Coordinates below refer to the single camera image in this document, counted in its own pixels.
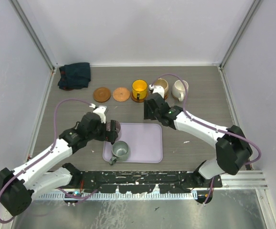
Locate dark blue folded cloth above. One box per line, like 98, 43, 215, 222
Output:
58, 62, 91, 91

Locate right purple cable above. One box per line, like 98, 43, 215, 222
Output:
151, 73, 262, 205

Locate grey ceramic mug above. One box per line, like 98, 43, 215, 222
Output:
109, 141, 130, 165

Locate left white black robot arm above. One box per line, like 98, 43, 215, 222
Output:
0, 112, 120, 217

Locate aluminium front rail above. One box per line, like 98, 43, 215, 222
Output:
13, 170, 268, 191

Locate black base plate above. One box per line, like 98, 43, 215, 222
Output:
64, 170, 223, 194

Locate beige ceramic mug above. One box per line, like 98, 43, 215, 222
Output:
154, 78, 169, 95

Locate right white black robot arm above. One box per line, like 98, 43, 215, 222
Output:
144, 93, 253, 188

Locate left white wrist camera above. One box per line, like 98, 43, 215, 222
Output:
89, 104, 108, 124

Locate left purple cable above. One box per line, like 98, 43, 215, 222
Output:
0, 98, 98, 224

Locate white ceramic mug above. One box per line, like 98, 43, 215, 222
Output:
172, 80, 189, 102

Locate yellow mug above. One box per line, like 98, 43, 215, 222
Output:
132, 79, 148, 100

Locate white slotted cable duct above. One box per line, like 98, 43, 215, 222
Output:
36, 191, 198, 201

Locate dark brown wooden coaster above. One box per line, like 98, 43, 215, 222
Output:
130, 93, 149, 103

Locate purple cable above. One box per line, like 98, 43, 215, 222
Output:
151, 73, 262, 205
0, 98, 98, 224

